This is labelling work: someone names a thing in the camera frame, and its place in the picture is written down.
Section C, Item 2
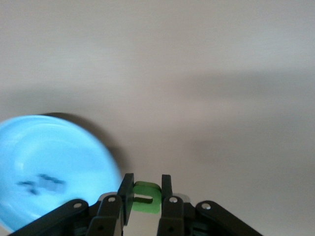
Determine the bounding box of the purple-blue foam letter x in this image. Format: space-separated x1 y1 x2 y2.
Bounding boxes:
17 180 40 195

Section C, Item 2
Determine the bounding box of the brown table cover sheet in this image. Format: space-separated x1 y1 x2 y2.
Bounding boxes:
0 0 315 236

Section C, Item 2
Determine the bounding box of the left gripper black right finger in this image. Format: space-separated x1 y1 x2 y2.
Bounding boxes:
157 174 263 236

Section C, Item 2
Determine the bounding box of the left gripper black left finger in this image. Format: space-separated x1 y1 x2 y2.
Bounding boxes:
8 173 135 236

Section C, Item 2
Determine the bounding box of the blue foam letter m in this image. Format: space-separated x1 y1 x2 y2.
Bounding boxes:
36 173 66 192

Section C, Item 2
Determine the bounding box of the green foam letter u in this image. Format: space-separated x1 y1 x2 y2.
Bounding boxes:
132 181 162 214

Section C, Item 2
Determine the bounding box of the blue plate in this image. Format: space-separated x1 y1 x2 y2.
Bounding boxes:
0 115 123 233

